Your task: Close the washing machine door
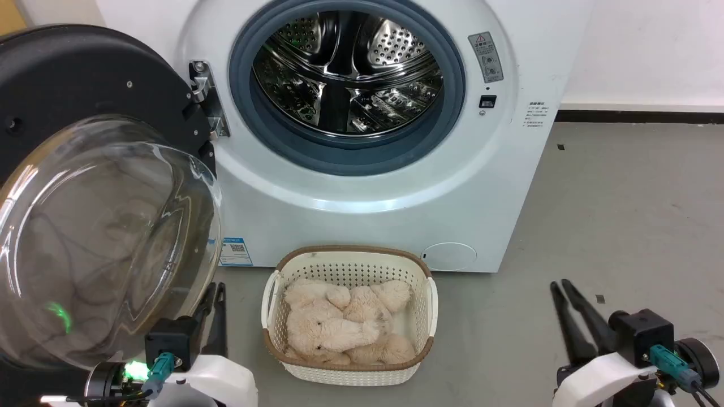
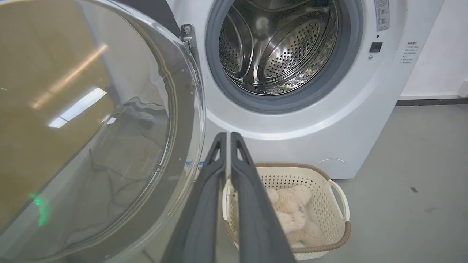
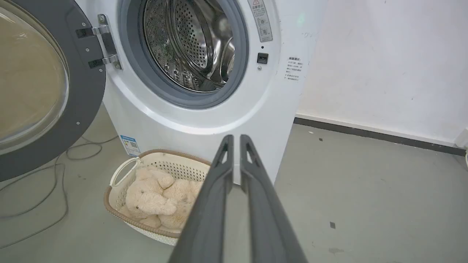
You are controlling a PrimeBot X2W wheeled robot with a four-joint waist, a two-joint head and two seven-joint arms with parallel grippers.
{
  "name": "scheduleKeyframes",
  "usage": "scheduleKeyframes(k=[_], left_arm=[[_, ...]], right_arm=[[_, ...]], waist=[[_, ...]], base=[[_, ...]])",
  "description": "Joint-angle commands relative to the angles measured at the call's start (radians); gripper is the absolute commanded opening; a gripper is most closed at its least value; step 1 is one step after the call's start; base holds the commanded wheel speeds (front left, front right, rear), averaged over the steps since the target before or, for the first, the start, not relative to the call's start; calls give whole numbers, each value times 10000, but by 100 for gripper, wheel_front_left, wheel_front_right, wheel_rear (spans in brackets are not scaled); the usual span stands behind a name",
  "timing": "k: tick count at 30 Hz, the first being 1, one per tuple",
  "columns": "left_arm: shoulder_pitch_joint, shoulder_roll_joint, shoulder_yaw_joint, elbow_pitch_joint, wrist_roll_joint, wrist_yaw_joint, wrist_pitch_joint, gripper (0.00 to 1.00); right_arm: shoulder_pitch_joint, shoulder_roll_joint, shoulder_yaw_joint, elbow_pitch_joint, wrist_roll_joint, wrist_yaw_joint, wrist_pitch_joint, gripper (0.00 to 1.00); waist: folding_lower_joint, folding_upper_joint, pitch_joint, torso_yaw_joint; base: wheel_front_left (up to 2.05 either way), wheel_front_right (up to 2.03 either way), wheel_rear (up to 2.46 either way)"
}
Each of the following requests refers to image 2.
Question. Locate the white perforated laundry basket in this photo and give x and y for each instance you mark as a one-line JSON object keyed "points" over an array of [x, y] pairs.
{"points": [[323, 212]]}

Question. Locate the glass washer door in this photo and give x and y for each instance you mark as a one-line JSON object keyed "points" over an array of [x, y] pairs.
{"points": [[98, 138]]}

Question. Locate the metal door hinge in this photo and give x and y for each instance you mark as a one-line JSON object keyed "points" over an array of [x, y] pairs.
{"points": [[188, 36]]}

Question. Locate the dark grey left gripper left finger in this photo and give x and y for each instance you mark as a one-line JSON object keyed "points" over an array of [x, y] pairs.
{"points": [[199, 219]]}

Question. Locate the cream plush toy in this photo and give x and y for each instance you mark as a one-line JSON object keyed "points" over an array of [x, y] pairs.
{"points": [[292, 212]]}

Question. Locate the perforated steel washer drum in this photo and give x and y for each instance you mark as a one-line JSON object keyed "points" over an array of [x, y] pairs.
{"points": [[278, 47]]}

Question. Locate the white printed warning label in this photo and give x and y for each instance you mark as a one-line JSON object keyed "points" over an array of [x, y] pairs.
{"points": [[381, 14]]}

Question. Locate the white front-load washing machine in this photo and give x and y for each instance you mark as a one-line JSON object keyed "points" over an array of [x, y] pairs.
{"points": [[310, 128]]}

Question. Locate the black door latch socket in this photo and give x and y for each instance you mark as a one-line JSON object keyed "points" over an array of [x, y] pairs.
{"points": [[375, 46]]}

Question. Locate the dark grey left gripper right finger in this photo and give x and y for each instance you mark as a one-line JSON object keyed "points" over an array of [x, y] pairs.
{"points": [[256, 223]]}

